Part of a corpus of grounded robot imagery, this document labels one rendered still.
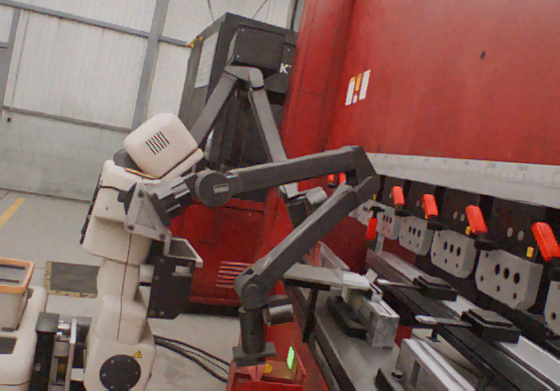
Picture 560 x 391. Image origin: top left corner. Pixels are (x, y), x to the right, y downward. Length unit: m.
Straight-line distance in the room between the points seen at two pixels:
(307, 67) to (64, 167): 6.46
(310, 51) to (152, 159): 1.37
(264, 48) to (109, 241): 1.55
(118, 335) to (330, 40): 1.69
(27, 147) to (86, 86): 1.33
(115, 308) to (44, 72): 7.34
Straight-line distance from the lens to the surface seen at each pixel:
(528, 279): 0.82
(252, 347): 1.22
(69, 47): 8.49
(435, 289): 1.66
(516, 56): 0.99
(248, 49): 2.55
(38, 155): 8.48
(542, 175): 0.84
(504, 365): 1.35
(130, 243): 1.28
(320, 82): 2.42
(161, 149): 1.23
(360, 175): 1.22
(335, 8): 2.50
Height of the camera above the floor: 1.34
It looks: 3 degrees down
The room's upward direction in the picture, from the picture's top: 11 degrees clockwise
